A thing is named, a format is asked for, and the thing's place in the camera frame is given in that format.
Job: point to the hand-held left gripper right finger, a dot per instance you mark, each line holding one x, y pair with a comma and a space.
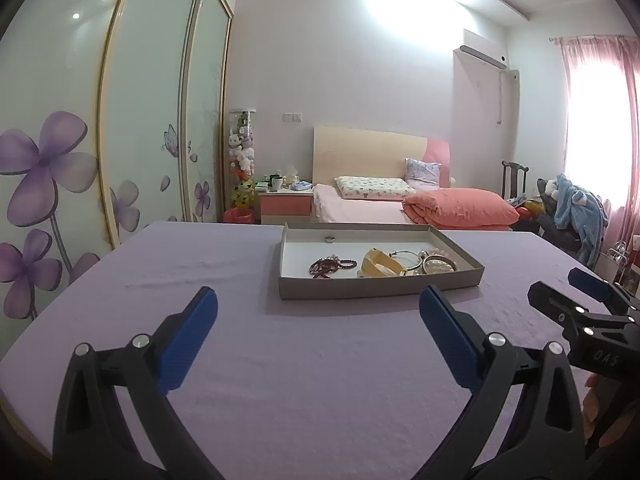
450, 345

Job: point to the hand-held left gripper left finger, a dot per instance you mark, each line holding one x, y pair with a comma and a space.
187, 340

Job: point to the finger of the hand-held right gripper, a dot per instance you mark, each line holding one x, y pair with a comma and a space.
555, 305
587, 280

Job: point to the wide metal bangle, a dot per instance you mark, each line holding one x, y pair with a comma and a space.
453, 261

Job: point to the grey cardboard tray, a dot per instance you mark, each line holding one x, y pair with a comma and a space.
380, 287

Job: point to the thin silver bangle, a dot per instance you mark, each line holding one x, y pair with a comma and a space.
395, 253

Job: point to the yellow wide bangle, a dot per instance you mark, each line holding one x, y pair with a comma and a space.
375, 260

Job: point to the person's right hand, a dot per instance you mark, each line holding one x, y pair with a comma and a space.
592, 402

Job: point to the grey chair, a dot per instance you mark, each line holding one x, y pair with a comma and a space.
555, 232

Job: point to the blue plush garment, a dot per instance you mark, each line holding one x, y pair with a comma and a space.
580, 210

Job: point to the colourful toys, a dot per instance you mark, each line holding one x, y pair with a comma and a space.
530, 207

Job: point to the white plush toy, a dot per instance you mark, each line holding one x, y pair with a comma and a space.
551, 187

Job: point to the purple tablecloth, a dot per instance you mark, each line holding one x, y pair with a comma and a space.
300, 385

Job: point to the dark wooden chair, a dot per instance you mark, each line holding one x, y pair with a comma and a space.
510, 180

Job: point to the red trash bin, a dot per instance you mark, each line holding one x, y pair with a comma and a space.
237, 216

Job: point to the folded pink quilt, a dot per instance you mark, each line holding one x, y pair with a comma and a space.
460, 207

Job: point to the pink and white nightstand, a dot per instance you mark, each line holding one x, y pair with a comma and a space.
285, 207

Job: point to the bed with pink sheet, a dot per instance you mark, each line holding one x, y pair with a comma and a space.
350, 210

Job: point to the small lilac pillow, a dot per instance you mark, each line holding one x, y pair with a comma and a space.
422, 172

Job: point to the floral print pillow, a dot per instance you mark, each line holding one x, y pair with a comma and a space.
370, 187

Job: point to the white mug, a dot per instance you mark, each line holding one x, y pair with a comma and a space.
276, 183

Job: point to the clear tube of plush toys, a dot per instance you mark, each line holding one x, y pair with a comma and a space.
241, 155

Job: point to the tissue box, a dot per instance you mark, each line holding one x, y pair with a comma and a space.
291, 176

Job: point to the beige and pink headboard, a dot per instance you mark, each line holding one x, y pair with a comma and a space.
360, 155

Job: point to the pink curtain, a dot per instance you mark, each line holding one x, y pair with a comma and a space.
572, 55

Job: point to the floral sliding door wardrobe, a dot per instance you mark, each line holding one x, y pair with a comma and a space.
150, 110

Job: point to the curtain rod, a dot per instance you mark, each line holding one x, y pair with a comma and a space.
555, 39

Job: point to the white air conditioner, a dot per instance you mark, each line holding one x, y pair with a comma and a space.
482, 50

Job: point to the white wall switch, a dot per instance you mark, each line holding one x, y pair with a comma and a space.
293, 117

